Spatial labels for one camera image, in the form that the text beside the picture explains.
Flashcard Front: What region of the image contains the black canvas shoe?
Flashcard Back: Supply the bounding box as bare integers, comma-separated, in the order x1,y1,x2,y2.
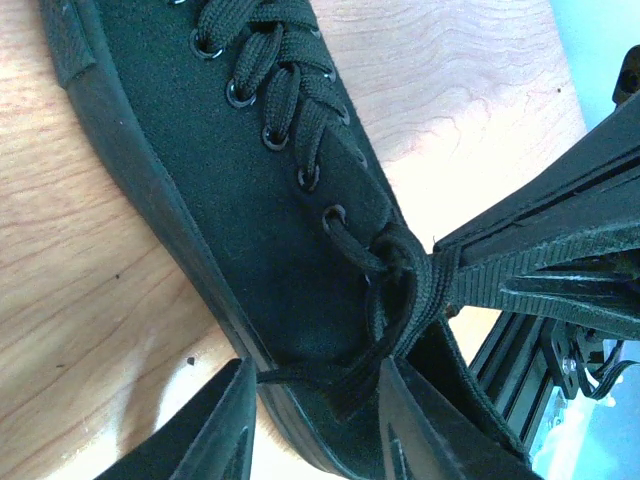
40,1,528,479

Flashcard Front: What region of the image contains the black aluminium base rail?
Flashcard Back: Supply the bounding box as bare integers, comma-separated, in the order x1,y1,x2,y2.
470,312,578,448

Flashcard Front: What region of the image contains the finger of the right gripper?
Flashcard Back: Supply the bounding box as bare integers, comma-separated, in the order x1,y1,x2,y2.
450,249,639,340
434,94,639,251

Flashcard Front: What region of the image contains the black shoelace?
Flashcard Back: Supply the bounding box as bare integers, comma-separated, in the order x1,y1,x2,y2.
190,1,461,419

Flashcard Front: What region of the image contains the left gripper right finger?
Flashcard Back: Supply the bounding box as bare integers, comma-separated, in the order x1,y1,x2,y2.
379,358,538,480

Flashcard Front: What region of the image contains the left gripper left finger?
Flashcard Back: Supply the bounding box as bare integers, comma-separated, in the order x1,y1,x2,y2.
99,359,256,480

